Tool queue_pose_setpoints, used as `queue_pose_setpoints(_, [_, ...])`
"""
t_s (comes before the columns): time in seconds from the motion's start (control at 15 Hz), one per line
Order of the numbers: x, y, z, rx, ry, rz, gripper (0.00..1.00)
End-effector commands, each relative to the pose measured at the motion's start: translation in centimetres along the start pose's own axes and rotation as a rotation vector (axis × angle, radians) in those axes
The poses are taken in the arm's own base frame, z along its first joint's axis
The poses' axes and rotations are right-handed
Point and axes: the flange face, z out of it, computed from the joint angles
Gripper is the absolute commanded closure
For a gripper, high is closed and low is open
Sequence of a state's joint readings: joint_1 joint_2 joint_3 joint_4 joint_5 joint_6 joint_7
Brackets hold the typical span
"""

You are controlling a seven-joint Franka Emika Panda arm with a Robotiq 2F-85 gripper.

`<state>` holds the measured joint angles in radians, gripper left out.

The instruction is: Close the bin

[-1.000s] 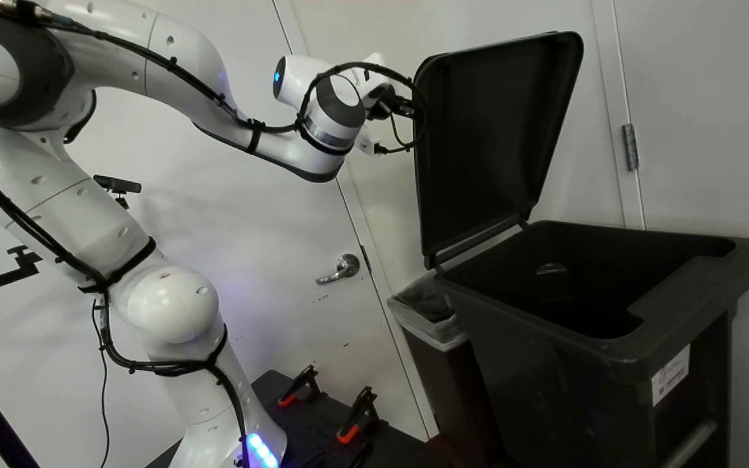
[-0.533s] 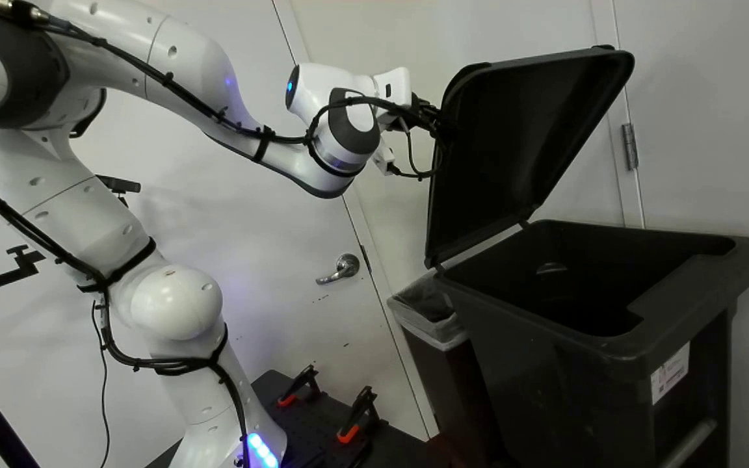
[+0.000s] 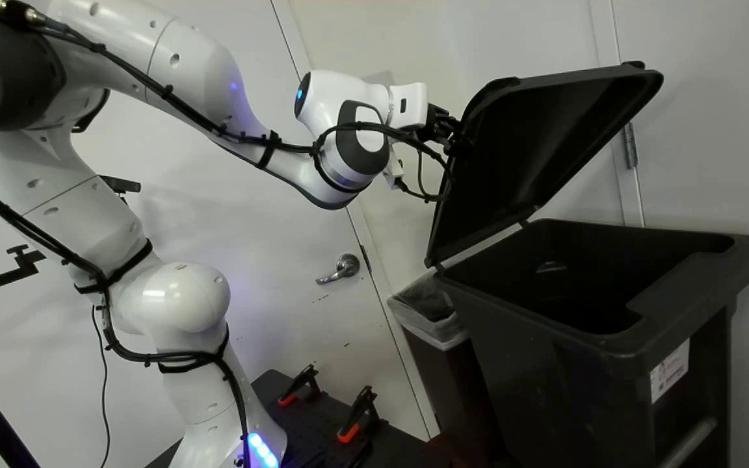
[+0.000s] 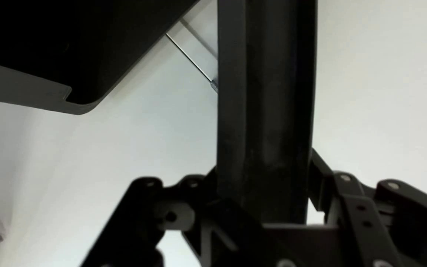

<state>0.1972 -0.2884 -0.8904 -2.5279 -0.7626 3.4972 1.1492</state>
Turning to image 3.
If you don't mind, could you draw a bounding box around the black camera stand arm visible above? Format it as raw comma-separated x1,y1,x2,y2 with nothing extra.
0,243,51,305

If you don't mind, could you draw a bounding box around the black exterior camera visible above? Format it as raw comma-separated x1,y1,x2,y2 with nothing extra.
100,174,143,196

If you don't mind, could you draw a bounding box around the grey door hinge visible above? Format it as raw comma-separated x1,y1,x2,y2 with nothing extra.
621,124,642,174

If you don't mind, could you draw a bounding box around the black bin lid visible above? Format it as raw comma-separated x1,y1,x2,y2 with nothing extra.
425,59,667,270

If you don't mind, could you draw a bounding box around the large black trash bin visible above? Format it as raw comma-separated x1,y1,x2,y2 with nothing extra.
429,215,749,468

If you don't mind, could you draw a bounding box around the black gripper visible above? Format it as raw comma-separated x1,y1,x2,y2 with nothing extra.
425,102,464,150

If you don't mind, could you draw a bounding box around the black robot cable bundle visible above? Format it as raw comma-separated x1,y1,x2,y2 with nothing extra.
0,0,450,468

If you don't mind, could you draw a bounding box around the silver door lever handle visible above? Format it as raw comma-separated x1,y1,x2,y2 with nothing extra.
316,249,364,288

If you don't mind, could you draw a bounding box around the white label on bin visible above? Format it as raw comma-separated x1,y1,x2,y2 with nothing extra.
649,338,693,406

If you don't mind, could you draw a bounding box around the thin black hanging cable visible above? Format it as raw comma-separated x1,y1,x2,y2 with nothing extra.
90,308,116,468

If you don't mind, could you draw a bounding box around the small bin with grey rim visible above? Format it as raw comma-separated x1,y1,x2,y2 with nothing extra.
389,273,485,468

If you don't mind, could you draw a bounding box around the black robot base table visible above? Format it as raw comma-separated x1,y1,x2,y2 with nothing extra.
143,370,468,468

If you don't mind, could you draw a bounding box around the black clamp with orange handle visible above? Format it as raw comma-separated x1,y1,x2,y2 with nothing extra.
333,384,385,451
277,364,324,410

